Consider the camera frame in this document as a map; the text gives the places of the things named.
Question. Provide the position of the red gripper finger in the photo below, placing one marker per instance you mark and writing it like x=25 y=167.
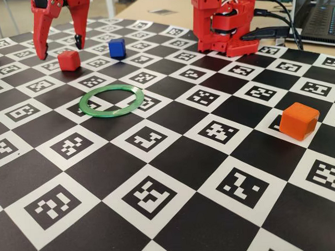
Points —
x=39 y=28
x=81 y=23

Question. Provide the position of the orange cube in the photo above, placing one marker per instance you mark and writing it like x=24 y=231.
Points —
x=295 y=122

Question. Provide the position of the checkerboard marker mat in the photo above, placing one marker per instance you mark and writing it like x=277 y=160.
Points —
x=186 y=163

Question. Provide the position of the dark laptop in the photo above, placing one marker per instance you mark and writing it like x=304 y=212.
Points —
x=318 y=19

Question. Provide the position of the red cube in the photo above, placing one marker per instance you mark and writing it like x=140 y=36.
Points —
x=68 y=61

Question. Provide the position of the red robot arm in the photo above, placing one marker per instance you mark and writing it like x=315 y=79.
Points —
x=207 y=26

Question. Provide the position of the small marker paper sheet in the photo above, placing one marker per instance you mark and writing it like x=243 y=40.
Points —
x=162 y=11

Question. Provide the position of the blue cube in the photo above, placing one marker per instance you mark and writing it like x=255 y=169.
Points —
x=117 y=49

